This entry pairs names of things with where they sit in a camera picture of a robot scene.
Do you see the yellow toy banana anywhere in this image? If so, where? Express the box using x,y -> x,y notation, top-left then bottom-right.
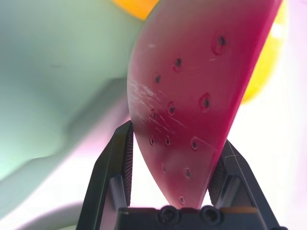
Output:
241,0 -> 288,105

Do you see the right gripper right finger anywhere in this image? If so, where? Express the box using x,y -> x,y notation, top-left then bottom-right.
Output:
207,140 -> 282,230

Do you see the toy watermelon slice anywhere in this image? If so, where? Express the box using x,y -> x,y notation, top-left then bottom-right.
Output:
127,0 -> 283,209

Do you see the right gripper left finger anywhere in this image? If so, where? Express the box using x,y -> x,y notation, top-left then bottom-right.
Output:
76,119 -> 134,230

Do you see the yellow plastic plate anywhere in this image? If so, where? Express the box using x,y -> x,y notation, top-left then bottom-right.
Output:
112,0 -> 159,21

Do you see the green cutting board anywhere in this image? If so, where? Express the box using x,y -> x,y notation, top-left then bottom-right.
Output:
0,0 -> 144,216

